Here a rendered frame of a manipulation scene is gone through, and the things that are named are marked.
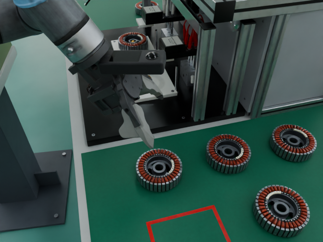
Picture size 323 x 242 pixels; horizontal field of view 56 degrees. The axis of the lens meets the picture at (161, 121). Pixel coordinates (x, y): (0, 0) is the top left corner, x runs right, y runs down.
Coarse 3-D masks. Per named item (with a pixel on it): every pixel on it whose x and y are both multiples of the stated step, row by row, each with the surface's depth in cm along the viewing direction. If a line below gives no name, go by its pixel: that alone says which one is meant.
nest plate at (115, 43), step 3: (147, 36) 122; (111, 42) 120; (114, 42) 119; (117, 42) 119; (150, 42) 119; (114, 45) 117; (117, 45) 117; (150, 45) 117; (114, 48) 115; (117, 48) 115; (147, 48) 115; (150, 48) 115; (153, 48) 115
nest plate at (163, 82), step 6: (156, 78) 101; (162, 78) 101; (168, 78) 101; (156, 84) 98; (162, 84) 98; (168, 84) 98; (162, 90) 96; (168, 90) 96; (174, 90) 96; (144, 96) 94; (150, 96) 94; (168, 96) 95
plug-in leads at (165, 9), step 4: (164, 0) 107; (164, 4) 108; (172, 4) 107; (164, 8) 109; (168, 8) 107; (172, 8) 108; (176, 8) 111; (164, 12) 110; (168, 12) 108; (172, 12) 109; (168, 16) 109
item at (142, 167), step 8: (152, 152) 76; (160, 152) 77; (168, 152) 76; (144, 160) 74; (152, 160) 76; (160, 160) 77; (168, 160) 75; (176, 160) 74; (136, 168) 73; (144, 168) 73; (152, 168) 74; (160, 168) 76; (176, 168) 73; (144, 176) 71; (152, 176) 71; (160, 176) 71; (168, 176) 71; (176, 176) 71; (144, 184) 71; (152, 184) 70; (160, 184) 69; (168, 184) 70; (176, 184) 72
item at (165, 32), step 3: (162, 30) 117; (165, 30) 117; (168, 30) 117; (174, 30) 117; (162, 33) 117; (165, 33) 115; (168, 33) 115; (174, 33) 115; (162, 36) 118; (165, 36) 114
